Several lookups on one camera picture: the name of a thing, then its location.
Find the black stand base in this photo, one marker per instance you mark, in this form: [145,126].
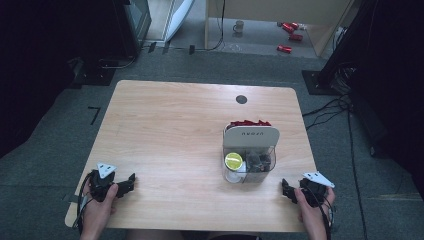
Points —
[316,83]
[93,75]

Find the white capsule cup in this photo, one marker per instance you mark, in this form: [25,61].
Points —
[237,173]

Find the red can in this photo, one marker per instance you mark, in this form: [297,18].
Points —
[284,49]
[295,37]
[288,26]

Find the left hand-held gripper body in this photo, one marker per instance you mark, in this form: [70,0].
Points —
[100,183]

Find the person's right hand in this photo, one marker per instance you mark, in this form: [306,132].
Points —
[311,213]

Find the dark packets bundle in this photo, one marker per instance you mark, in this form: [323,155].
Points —
[258,160]

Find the dark cabinet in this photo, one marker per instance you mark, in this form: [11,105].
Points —
[131,26]

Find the clear plastic organizer box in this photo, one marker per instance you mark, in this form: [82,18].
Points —
[250,138]

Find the dark round table grommet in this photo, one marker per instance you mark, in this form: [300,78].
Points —
[241,99]

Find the green lid capsule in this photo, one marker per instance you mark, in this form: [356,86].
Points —
[233,161]

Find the grey mug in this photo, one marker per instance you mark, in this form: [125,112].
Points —
[238,26]

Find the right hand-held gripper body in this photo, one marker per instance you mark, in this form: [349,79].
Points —
[313,190]

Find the person's left hand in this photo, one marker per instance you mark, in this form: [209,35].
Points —
[98,213]

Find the beige wooden shelf unit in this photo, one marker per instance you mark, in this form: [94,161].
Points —
[266,8]

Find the red packets bundle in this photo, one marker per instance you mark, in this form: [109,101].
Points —
[248,123]

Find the white board panel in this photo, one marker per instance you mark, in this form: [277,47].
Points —
[178,18]

